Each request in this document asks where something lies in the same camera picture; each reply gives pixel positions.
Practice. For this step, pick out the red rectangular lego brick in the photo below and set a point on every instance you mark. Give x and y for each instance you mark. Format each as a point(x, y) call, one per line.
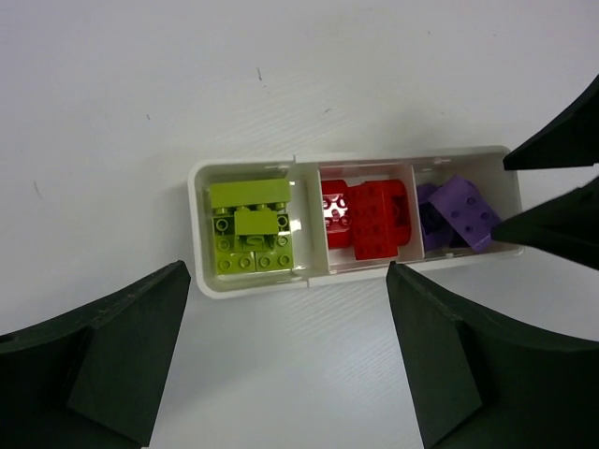
point(371, 221)

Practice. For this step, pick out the lime green lego plate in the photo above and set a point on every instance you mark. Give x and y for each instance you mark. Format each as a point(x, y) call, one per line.
point(252, 239)

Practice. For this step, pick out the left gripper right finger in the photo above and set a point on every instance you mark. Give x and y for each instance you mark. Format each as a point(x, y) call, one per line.
point(481, 379)

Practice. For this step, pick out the red half-round lego brick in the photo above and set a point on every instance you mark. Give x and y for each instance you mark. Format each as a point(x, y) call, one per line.
point(336, 214)

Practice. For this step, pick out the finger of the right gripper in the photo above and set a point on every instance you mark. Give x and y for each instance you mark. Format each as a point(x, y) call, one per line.
point(569, 140)
point(566, 226)

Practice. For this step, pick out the light purple round lego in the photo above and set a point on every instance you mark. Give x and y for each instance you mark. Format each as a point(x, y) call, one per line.
point(460, 203)

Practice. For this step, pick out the red curved lego brick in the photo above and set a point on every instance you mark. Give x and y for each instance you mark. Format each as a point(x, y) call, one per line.
point(401, 217)

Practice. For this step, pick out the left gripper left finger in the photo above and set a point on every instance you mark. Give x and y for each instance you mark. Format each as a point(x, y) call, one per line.
point(94, 377)

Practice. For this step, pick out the lime green lego brick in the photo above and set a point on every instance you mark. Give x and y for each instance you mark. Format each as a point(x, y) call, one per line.
point(250, 208)

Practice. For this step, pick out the printed purple lego brick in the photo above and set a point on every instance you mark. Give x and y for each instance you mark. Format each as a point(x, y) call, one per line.
point(436, 232)

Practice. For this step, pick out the white three-compartment tray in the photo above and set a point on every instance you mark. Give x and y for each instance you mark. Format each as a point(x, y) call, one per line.
point(300, 221)

